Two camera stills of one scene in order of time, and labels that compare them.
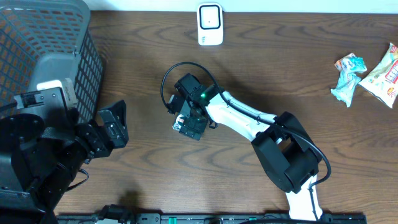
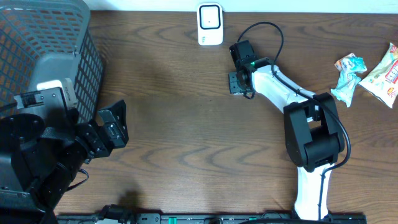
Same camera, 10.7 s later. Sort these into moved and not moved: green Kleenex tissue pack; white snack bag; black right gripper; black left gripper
Moved: black right gripper
Not moved: white snack bag; green Kleenex tissue pack; black left gripper
